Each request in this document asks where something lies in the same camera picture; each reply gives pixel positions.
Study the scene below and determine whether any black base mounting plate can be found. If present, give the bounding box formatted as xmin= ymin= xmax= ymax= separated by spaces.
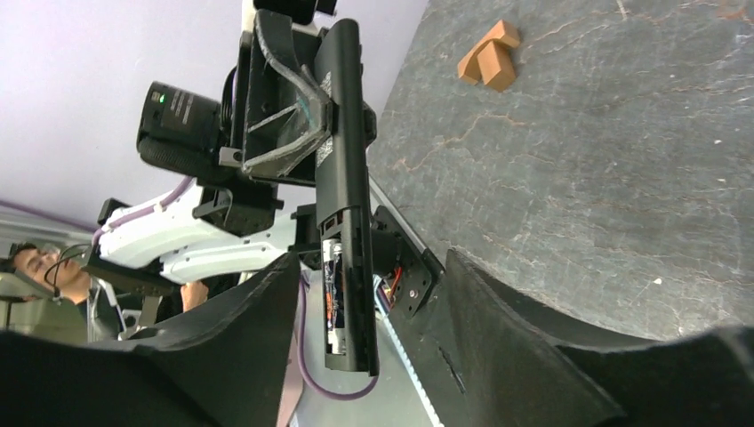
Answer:
xmin=374 ymin=205 xmax=470 ymax=426

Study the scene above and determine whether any black remote control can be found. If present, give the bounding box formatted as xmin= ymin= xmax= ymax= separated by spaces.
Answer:
xmin=315 ymin=19 xmax=380 ymax=377

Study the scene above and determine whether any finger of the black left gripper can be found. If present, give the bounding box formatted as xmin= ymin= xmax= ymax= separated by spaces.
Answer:
xmin=241 ymin=8 xmax=333 ymax=177

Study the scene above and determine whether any person behind enclosure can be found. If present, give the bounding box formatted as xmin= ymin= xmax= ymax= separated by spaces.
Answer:
xmin=8 ymin=241 xmax=210 ymax=343

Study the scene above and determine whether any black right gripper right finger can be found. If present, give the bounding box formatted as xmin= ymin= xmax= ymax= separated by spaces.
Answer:
xmin=445 ymin=250 xmax=753 ymax=426

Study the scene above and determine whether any brown wooden block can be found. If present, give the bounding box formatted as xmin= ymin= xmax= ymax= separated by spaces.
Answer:
xmin=457 ymin=20 xmax=520 ymax=93

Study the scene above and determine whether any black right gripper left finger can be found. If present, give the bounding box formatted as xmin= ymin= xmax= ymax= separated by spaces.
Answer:
xmin=1 ymin=254 xmax=300 ymax=426

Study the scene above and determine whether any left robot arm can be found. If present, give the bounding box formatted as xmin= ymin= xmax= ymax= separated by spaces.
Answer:
xmin=85 ymin=1 xmax=438 ymax=319

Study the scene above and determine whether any AAA battery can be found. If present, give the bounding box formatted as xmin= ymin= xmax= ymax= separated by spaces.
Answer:
xmin=323 ymin=238 xmax=347 ymax=355

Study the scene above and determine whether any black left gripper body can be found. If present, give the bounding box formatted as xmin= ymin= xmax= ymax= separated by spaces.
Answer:
xmin=219 ymin=0 xmax=378 ymax=237

